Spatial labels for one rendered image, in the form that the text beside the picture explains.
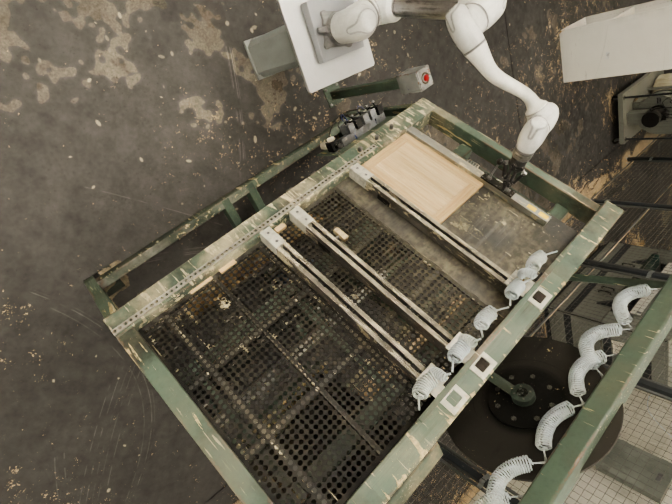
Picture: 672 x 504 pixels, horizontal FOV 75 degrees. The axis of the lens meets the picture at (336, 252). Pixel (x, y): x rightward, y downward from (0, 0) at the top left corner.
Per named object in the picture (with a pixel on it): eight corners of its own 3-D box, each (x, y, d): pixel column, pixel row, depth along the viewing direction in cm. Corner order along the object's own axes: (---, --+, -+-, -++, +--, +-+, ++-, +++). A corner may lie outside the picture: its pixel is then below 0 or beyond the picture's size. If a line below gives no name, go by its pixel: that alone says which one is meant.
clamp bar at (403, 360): (273, 232, 221) (268, 201, 201) (462, 403, 177) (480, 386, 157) (258, 243, 217) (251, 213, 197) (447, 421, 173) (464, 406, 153)
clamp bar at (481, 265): (358, 169, 246) (362, 137, 226) (542, 306, 203) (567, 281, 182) (346, 178, 242) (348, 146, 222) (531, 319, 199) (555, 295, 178)
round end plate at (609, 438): (495, 314, 253) (655, 367, 191) (497, 321, 256) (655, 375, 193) (407, 413, 221) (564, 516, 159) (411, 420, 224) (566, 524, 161)
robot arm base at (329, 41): (313, 10, 221) (319, 8, 216) (347, 9, 232) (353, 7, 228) (317, 50, 227) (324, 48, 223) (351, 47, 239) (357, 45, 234)
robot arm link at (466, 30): (477, 46, 175) (496, 28, 179) (452, 7, 171) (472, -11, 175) (456, 60, 187) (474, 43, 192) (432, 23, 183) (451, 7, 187)
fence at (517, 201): (410, 130, 265) (412, 125, 262) (548, 221, 230) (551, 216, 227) (405, 134, 263) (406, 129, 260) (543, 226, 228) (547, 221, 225)
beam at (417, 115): (419, 110, 285) (423, 96, 276) (434, 119, 281) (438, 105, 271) (111, 329, 197) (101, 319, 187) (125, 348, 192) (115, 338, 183)
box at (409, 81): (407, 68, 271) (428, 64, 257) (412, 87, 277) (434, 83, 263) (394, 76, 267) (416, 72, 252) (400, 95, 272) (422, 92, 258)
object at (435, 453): (318, 357, 245) (434, 434, 178) (328, 375, 252) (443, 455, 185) (216, 452, 217) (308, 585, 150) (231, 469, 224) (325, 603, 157)
